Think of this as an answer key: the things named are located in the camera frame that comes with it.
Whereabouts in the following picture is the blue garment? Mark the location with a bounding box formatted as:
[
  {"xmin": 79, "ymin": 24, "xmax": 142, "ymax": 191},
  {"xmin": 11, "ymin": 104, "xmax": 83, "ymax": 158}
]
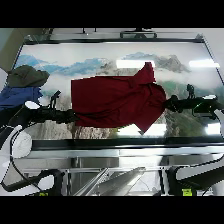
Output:
[{"xmin": 0, "ymin": 85, "xmax": 44, "ymax": 112}]

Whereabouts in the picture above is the dark red T-shirt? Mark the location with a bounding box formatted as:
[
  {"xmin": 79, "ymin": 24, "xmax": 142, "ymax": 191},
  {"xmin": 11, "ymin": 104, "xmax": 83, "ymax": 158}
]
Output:
[{"xmin": 70, "ymin": 61, "xmax": 167, "ymax": 134}]

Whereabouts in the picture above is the olive green garment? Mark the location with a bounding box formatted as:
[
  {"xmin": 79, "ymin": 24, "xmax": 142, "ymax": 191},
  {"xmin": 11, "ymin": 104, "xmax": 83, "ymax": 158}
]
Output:
[{"xmin": 6, "ymin": 64, "xmax": 51, "ymax": 89}]

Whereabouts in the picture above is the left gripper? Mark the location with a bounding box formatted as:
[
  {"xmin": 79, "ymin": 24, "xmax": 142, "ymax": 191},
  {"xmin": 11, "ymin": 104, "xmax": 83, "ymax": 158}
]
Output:
[{"xmin": 57, "ymin": 109, "xmax": 80, "ymax": 124}]

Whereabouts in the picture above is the silver frame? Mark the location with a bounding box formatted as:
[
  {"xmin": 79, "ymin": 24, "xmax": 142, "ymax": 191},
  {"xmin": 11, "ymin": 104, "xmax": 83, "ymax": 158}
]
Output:
[{"xmin": 18, "ymin": 146, "xmax": 224, "ymax": 197}]

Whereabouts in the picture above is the black cable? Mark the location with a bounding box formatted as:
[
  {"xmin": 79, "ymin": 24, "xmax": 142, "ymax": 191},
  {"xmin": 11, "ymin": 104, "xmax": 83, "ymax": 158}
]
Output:
[{"xmin": 8, "ymin": 124, "xmax": 43, "ymax": 193}]

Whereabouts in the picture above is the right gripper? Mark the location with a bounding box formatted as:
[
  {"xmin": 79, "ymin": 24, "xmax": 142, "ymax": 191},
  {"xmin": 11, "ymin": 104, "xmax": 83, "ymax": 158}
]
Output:
[{"xmin": 163, "ymin": 95, "xmax": 184, "ymax": 112}]

